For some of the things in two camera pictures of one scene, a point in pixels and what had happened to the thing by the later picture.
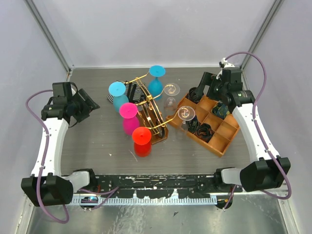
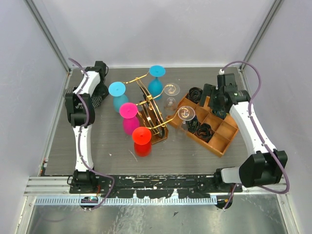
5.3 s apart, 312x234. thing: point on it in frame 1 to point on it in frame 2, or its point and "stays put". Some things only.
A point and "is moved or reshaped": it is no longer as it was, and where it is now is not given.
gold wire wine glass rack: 150,114 stays put
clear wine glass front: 185,113 stays put
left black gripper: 91,105 to 103,92
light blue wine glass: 117,89 stays put
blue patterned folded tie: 220,109 stays put
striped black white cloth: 133,91 is moved or reshaped
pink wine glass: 128,111 stays put
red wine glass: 141,137 stays put
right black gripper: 206,79 to 207,91
